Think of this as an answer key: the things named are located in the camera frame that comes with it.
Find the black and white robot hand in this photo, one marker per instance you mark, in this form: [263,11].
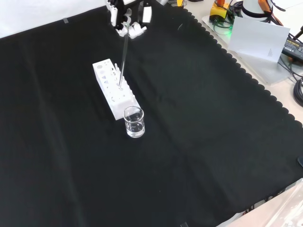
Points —
[145,13]

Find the clear glass rod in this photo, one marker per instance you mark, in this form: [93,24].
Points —
[123,59]

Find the white test tube rack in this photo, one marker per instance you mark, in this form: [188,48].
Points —
[120,101]

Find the clear glass beaker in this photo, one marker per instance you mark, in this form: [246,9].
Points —
[134,123]

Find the yellow stop button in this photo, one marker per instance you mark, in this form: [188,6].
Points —
[219,10]

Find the clear tape piece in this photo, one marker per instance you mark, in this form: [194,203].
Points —
[183,224]
[66,20]

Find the pale board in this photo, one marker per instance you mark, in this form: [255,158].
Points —
[258,37]

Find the black cloth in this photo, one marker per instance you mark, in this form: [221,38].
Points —
[165,142]

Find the black power adapter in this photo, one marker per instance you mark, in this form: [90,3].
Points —
[293,48]

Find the clear plastic sheet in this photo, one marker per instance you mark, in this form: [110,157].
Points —
[277,208]

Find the clear plastic base plate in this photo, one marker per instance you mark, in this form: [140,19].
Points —
[267,71]

